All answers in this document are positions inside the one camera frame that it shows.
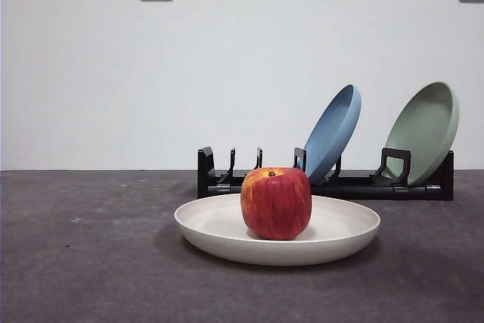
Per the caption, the red yellow apple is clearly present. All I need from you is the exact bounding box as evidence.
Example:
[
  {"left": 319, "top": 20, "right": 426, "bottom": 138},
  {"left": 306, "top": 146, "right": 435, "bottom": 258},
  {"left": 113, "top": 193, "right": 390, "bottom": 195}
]
[{"left": 240, "top": 166, "right": 312, "bottom": 241}]

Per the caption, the pale cream round plate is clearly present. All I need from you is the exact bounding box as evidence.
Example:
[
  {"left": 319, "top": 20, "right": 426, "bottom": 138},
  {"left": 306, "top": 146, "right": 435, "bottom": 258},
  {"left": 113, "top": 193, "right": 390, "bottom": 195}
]
[{"left": 173, "top": 192, "right": 381, "bottom": 266}]

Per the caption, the blue round plate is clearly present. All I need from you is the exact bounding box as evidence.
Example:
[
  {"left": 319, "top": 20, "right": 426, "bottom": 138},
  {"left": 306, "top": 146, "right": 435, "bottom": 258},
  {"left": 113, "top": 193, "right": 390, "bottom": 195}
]
[{"left": 302, "top": 83, "right": 362, "bottom": 185}]

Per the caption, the black plate rack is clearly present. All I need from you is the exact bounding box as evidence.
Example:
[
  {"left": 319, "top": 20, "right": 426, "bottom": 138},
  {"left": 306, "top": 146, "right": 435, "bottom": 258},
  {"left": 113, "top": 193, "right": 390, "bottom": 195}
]
[{"left": 197, "top": 145, "right": 455, "bottom": 201}]

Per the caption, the green round plate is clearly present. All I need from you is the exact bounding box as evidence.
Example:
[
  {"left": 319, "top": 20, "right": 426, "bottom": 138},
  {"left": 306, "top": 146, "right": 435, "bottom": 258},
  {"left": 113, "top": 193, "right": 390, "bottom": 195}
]
[{"left": 385, "top": 80, "right": 461, "bottom": 186}]

